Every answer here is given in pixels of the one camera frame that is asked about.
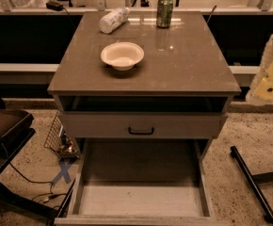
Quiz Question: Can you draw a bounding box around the drawer grey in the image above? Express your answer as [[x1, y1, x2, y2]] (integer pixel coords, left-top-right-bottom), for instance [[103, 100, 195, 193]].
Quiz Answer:
[[55, 139, 228, 226]]

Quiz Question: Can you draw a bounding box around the grey drawer cabinet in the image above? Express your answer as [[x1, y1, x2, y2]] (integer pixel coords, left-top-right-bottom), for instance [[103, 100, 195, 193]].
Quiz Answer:
[[47, 10, 242, 153]]

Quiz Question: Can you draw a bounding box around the white paper bowl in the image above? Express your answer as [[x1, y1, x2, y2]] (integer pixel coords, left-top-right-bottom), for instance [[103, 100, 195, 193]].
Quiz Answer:
[[101, 42, 144, 71]]

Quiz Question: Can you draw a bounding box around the white plastic bottle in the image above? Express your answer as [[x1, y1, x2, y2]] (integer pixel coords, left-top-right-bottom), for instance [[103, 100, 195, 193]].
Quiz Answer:
[[99, 8, 130, 34]]

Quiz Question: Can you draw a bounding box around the blue tape cross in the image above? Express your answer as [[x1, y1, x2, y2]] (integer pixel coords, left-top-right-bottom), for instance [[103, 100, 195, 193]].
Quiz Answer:
[[52, 158, 76, 185]]

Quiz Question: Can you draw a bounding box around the green soda can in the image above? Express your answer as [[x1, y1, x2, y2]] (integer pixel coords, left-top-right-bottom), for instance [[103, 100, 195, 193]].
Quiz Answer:
[[156, 0, 173, 28]]

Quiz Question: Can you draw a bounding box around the black metal stand leg left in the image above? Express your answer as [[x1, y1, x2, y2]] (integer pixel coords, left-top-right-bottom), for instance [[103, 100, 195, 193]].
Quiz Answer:
[[56, 182, 74, 218]]

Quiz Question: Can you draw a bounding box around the black metal stand leg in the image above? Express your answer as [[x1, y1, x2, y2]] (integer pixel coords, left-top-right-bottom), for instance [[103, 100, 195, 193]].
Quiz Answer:
[[231, 146, 273, 224], [56, 182, 74, 218]]

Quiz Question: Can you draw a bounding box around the black power adapter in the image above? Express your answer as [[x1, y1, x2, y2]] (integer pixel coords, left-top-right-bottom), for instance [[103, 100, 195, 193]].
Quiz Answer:
[[46, 1, 63, 11]]

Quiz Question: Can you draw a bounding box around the brown chair seat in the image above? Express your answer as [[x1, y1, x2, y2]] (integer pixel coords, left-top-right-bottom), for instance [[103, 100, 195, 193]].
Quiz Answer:
[[0, 93, 35, 149]]

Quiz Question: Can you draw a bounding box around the black metal stand leg right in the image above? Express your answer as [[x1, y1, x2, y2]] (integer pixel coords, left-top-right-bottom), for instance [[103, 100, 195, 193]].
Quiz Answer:
[[231, 146, 273, 224]]

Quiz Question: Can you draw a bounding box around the top drawer with black handle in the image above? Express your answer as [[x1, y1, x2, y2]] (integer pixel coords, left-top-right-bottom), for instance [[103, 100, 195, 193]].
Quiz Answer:
[[59, 112, 227, 139]]

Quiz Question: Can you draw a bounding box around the wire mesh basket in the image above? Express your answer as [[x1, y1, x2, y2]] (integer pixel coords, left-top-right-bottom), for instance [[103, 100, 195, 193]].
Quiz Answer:
[[44, 114, 79, 159]]

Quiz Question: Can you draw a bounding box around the black floor cable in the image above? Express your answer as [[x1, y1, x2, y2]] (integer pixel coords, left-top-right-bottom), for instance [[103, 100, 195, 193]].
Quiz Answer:
[[8, 162, 69, 212]]

